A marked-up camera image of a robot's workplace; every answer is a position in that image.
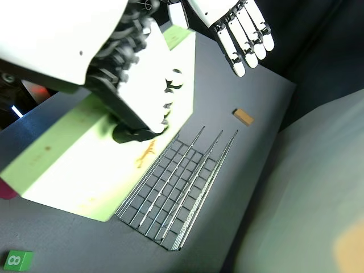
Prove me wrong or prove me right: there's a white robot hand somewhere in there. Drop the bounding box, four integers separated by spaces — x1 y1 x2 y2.
0 0 185 143
167 0 276 78

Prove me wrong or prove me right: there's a pale green book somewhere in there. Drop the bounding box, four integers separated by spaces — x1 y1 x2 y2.
0 24 197 222

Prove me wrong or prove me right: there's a tan wooden block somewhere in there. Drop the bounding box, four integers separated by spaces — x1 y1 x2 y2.
233 108 255 126

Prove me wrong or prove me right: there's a magenta round block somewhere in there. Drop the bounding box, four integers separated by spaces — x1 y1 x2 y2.
0 177 18 200

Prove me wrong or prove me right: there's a blurred grey rounded body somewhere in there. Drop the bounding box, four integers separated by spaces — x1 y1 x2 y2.
235 89 364 273

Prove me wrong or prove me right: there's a grey table cloth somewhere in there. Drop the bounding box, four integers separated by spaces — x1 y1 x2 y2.
0 25 296 273

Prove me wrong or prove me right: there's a green number eight block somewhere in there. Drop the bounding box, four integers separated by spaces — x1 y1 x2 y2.
3 250 35 271

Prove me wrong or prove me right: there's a wire metal rack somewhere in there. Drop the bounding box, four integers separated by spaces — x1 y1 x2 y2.
115 126 239 251

